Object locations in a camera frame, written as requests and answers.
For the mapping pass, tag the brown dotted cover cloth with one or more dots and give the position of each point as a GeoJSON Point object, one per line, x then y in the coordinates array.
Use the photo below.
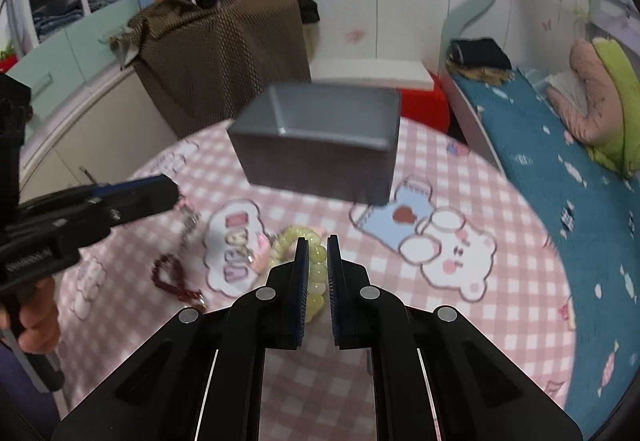
{"type": "Point", "coordinates": [215, 61]}

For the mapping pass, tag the blue candy print bed sheet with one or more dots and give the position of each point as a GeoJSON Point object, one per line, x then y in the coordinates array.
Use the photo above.
{"type": "Point", "coordinates": [540, 181]}

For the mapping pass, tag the red strawberry plush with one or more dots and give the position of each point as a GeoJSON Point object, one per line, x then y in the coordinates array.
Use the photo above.
{"type": "Point", "coordinates": [7, 56]}

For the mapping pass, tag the black bag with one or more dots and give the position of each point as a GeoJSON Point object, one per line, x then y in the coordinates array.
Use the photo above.
{"type": "Point", "coordinates": [307, 8]}

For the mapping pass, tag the folded dark clothes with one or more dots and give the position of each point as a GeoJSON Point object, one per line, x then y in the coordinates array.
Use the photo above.
{"type": "Point", "coordinates": [477, 52]}

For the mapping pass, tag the grey rectangular box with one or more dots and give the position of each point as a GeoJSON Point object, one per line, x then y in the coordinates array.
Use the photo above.
{"type": "Point", "coordinates": [320, 141]}

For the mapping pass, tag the folded yellow cloth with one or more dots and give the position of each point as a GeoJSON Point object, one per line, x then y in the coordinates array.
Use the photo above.
{"type": "Point", "coordinates": [492, 75]}

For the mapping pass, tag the white cloth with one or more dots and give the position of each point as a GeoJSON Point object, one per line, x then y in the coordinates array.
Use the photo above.
{"type": "Point", "coordinates": [562, 82]}

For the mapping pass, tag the pink checked tablecloth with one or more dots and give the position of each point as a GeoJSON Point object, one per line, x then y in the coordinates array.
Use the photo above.
{"type": "Point", "coordinates": [450, 201]}

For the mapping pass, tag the mint green bunk bed frame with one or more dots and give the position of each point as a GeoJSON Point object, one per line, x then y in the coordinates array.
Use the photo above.
{"type": "Point", "coordinates": [470, 6]}

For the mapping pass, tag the person's left hand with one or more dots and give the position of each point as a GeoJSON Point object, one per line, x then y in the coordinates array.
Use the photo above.
{"type": "Point", "coordinates": [35, 316]}

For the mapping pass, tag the mint green drawer cabinet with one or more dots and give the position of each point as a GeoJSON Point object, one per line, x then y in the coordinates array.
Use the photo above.
{"type": "Point", "coordinates": [65, 71]}

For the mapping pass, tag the pink pillow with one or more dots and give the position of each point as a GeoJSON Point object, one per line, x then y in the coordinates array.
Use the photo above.
{"type": "Point", "coordinates": [585, 101]}

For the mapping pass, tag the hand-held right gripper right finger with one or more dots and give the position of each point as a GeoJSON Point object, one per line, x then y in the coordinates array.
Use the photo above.
{"type": "Point", "coordinates": [334, 271]}

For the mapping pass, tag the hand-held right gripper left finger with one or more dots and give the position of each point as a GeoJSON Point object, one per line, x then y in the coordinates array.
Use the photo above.
{"type": "Point", "coordinates": [300, 271]}

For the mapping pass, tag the green blanket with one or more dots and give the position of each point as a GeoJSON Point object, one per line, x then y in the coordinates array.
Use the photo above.
{"type": "Point", "coordinates": [620, 91]}

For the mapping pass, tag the pink charm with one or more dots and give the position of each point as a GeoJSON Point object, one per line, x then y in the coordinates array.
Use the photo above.
{"type": "Point", "coordinates": [261, 253]}

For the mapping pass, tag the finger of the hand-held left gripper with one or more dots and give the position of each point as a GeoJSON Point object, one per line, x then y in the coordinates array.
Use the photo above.
{"type": "Point", "coordinates": [150, 201]}
{"type": "Point", "coordinates": [125, 185]}

